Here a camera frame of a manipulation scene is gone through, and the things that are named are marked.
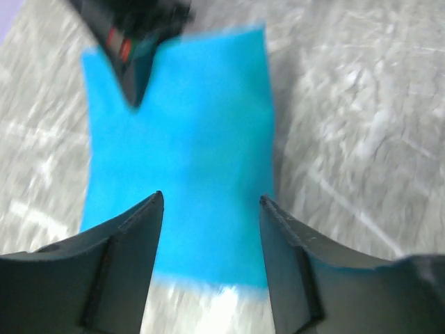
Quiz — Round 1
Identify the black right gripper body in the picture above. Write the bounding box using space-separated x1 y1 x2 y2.
68 0 194 47

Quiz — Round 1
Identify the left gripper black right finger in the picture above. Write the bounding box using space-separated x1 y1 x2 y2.
259 196 444 333

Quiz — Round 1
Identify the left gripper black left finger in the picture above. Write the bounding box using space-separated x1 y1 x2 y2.
1 192 164 333

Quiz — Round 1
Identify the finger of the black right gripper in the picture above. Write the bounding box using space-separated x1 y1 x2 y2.
103 31 160 108

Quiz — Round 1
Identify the teal polo shirt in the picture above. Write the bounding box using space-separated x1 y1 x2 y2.
81 26 274 288

